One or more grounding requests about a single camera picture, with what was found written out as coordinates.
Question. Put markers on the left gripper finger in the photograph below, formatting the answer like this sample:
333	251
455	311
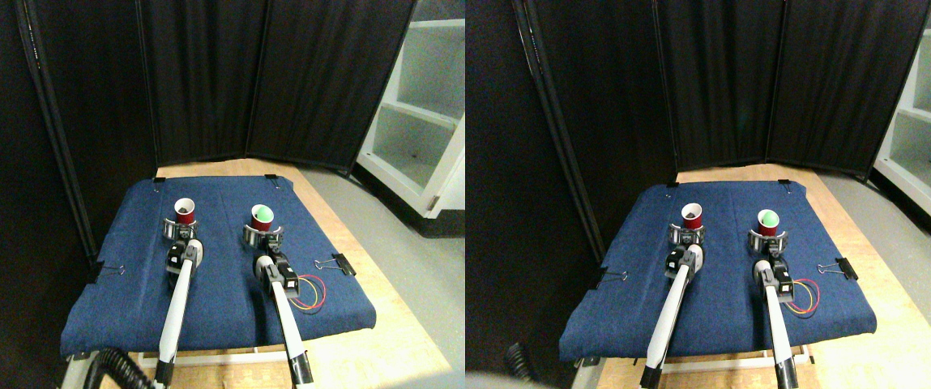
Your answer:
676	235
169	229
195	231
702	237

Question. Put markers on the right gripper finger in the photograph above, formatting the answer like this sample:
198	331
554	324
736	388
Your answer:
783	241
278	237
249	235
754	240

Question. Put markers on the red cup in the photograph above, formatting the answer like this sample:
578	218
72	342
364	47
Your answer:
768	227
262	222
692	220
185	215

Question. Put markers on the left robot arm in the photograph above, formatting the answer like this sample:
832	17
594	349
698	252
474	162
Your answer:
668	316
177	316

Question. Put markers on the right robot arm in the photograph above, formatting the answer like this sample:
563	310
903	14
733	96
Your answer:
775	324
287	324

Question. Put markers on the dark blue cloth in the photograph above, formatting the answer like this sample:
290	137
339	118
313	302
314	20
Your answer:
222	300
724	304

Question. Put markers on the black curtain stand pole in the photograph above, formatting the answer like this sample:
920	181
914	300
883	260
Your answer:
558	121
60	121

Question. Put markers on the white table frame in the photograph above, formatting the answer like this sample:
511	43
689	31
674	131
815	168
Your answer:
585	377
70	377

